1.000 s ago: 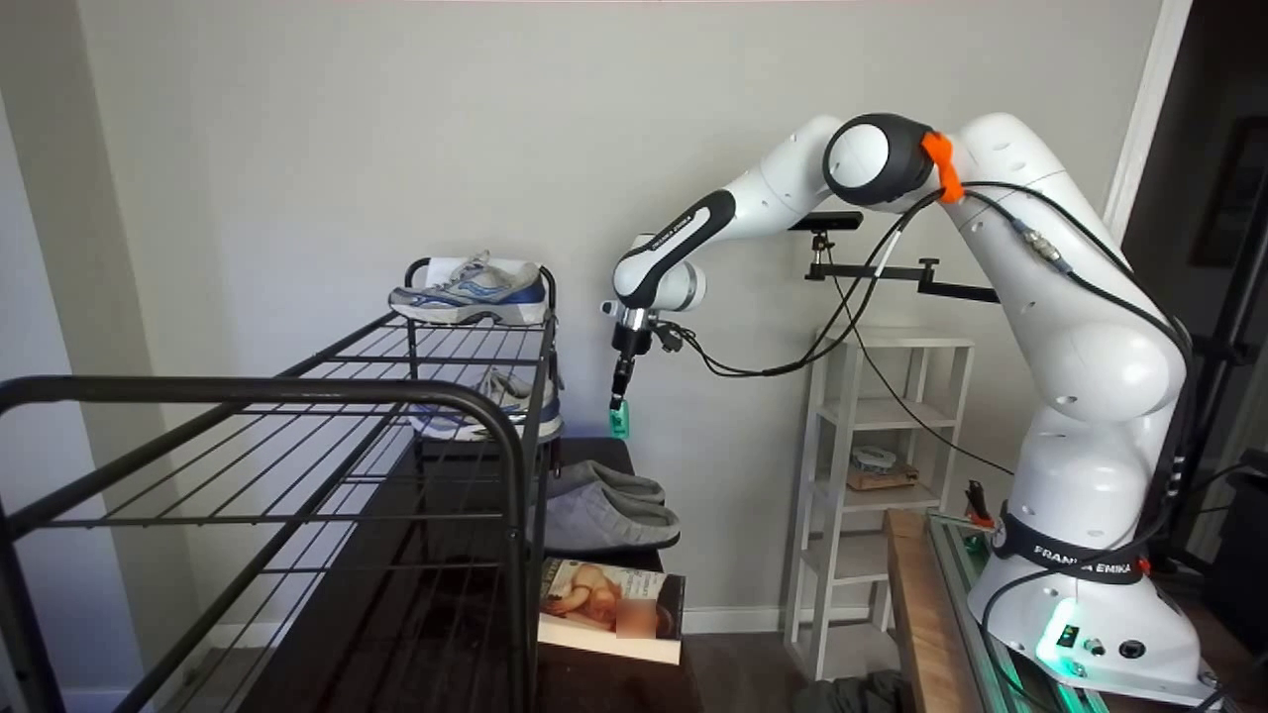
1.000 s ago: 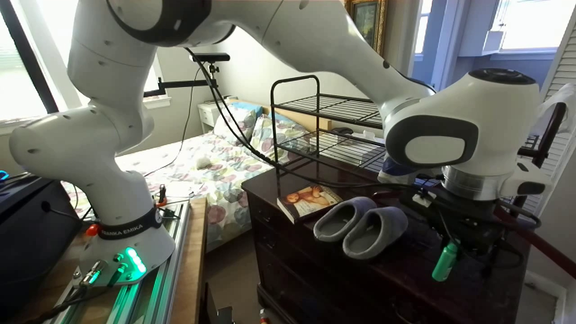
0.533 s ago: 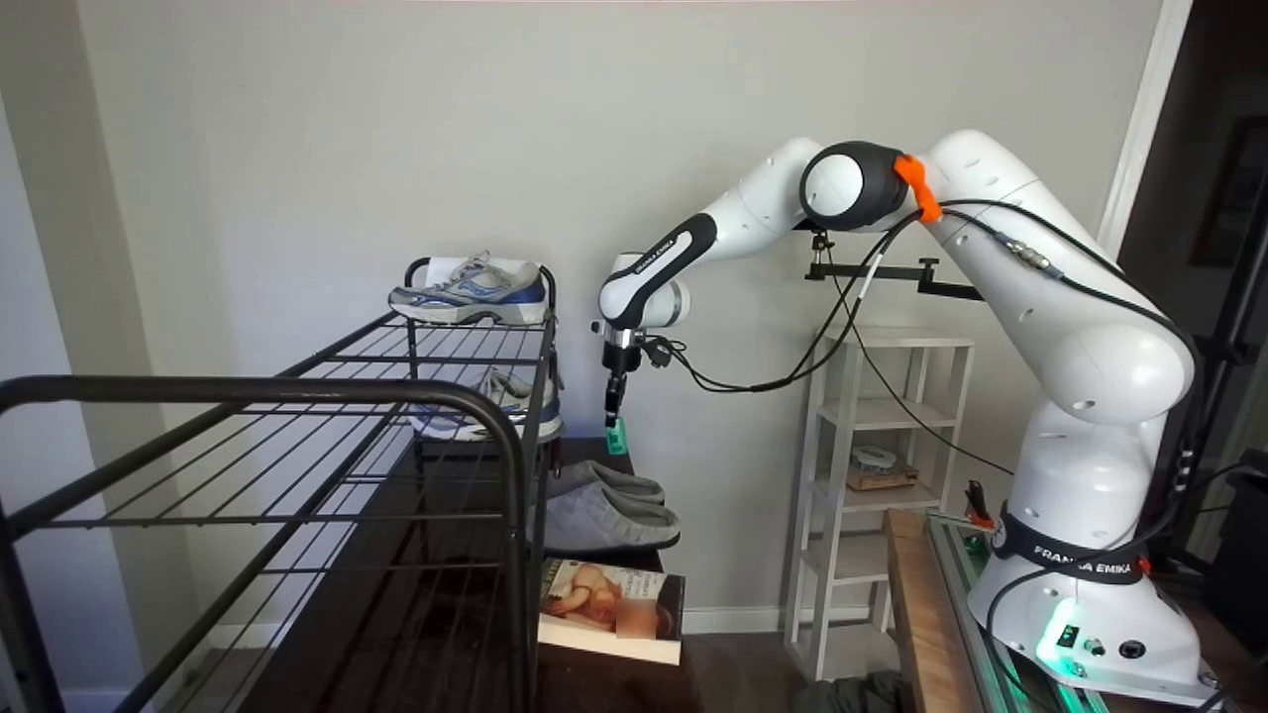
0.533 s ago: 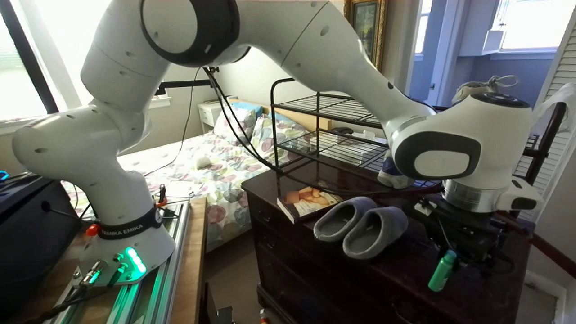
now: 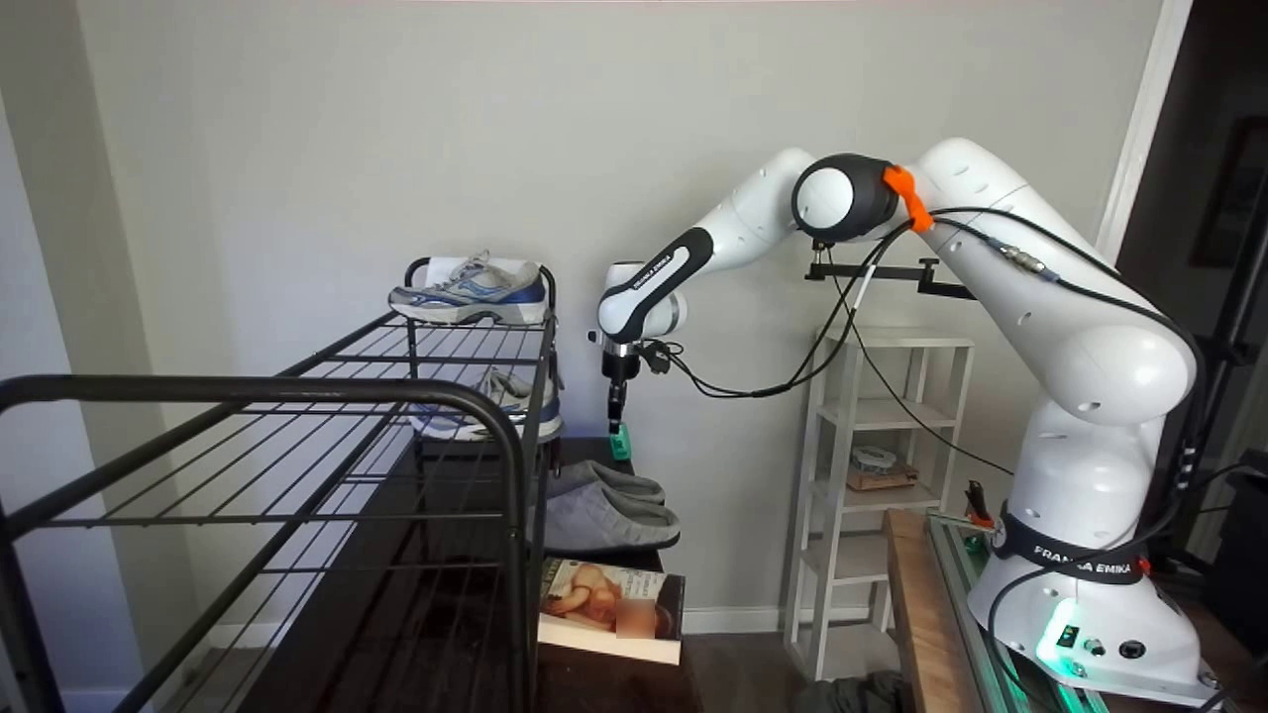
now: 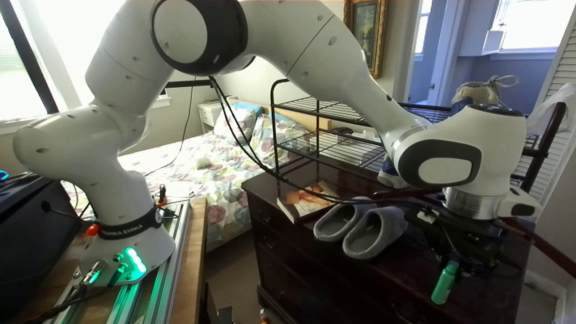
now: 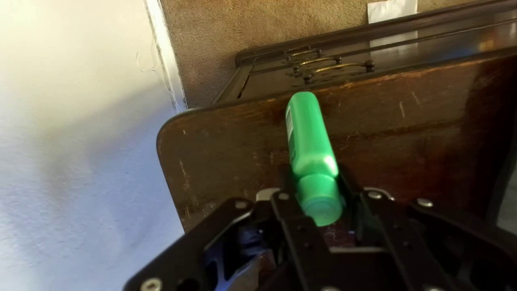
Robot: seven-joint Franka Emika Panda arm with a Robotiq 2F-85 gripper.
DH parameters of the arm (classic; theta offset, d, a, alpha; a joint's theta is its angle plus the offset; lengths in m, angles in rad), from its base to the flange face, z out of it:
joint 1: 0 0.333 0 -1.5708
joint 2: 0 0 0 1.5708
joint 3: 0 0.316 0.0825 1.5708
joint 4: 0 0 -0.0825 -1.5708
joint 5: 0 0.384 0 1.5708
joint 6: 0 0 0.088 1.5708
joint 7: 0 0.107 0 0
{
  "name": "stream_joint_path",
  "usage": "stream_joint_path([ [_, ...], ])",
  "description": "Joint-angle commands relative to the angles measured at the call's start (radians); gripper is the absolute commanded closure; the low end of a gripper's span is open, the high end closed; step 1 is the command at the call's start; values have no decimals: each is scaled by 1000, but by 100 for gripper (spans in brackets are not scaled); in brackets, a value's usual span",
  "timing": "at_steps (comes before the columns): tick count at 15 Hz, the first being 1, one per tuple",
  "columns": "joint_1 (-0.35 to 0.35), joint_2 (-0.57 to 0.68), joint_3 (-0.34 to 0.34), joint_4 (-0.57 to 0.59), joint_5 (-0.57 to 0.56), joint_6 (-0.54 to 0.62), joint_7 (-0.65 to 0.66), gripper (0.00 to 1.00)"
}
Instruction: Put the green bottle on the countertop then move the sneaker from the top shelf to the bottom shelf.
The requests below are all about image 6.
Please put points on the small red black bottle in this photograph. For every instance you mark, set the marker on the small red black bottle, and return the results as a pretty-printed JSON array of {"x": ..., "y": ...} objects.
[{"x": 162, "y": 194}]

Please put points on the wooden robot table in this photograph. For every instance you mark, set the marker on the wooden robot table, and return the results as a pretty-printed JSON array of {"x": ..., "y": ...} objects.
[{"x": 189, "y": 270}]

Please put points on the aluminium rail frame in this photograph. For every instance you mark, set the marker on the aluminium rail frame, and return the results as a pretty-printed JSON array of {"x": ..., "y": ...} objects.
[{"x": 153, "y": 288}]

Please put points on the gold framed picture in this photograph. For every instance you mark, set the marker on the gold framed picture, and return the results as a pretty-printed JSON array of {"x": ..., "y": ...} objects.
[{"x": 362, "y": 29}]

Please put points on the grey felt slipper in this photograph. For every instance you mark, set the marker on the grey felt slipper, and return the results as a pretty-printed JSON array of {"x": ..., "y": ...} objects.
[
  {"x": 374, "y": 234},
  {"x": 338, "y": 218}
]

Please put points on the paperback book with portrait cover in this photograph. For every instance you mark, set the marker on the paperback book with portrait cover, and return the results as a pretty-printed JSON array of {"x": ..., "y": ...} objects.
[{"x": 306, "y": 201}]

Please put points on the bed with floral bedding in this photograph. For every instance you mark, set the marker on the bed with floral bedding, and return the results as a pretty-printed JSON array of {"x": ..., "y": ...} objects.
[{"x": 191, "y": 173}]

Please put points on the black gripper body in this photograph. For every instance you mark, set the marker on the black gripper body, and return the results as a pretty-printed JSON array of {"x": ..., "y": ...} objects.
[{"x": 473, "y": 236}]

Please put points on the white blue sneaker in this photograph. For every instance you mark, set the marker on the white blue sneaker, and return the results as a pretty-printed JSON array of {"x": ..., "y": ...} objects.
[{"x": 482, "y": 92}]

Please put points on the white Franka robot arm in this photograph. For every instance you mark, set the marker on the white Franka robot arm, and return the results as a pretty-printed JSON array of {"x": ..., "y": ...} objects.
[{"x": 299, "y": 41}]

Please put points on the white plastic bag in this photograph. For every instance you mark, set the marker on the white plastic bag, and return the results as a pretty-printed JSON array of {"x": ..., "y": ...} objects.
[{"x": 554, "y": 108}]

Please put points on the dark wooden dresser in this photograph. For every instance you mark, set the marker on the dark wooden dresser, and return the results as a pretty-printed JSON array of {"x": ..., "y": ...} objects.
[{"x": 335, "y": 275}]

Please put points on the black bag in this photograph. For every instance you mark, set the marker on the black bag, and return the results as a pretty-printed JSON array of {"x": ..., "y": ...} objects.
[{"x": 29, "y": 227}]

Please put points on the floral pillow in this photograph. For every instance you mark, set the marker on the floral pillow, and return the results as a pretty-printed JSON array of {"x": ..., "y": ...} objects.
[
  {"x": 236, "y": 122},
  {"x": 270, "y": 135}
]

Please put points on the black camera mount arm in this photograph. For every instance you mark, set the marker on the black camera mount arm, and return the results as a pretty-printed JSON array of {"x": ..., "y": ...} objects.
[{"x": 185, "y": 83}]

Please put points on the white louvre door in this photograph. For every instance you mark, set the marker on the white louvre door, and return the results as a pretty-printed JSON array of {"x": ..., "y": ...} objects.
[{"x": 558, "y": 72}]

